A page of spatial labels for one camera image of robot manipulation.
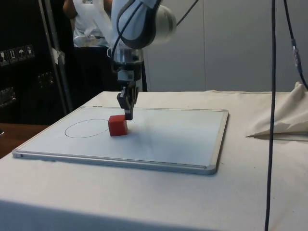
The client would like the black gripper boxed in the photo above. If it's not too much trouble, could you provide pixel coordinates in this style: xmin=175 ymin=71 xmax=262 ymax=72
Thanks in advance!
xmin=112 ymin=61 xmax=143 ymax=120

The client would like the red cube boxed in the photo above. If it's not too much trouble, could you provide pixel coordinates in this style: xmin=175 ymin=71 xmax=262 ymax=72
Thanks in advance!
xmin=108 ymin=115 xmax=128 ymax=138

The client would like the flat whiteboard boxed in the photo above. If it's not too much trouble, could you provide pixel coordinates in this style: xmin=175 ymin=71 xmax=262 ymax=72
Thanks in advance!
xmin=12 ymin=105 xmax=230 ymax=176

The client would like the grey metal stand pole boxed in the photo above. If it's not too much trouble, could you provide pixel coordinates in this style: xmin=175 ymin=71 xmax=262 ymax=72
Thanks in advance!
xmin=38 ymin=0 xmax=74 ymax=114

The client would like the person in white shirt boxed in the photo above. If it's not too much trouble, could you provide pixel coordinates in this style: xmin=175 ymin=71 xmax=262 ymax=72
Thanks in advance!
xmin=62 ymin=0 xmax=114 ymax=48

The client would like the black cabinet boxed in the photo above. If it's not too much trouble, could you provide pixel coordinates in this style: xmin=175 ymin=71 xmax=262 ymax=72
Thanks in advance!
xmin=0 ymin=0 xmax=74 ymax=126

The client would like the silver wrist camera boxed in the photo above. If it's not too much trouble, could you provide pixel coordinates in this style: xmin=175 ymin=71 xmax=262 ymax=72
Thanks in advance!
xmin=106 ymin=47 xmax=145 ymax=64

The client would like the black cable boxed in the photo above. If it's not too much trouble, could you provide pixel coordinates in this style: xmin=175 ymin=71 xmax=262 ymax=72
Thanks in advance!
xmin=283 ymin=0 xmax=308 ymax=98
xmin=176 ymin=0 xmax=200 ymax=26
xmin=264 ymin=0 xmax=277 ymax=231
xmin=111 ymin=0 xmax=148 ymax=73

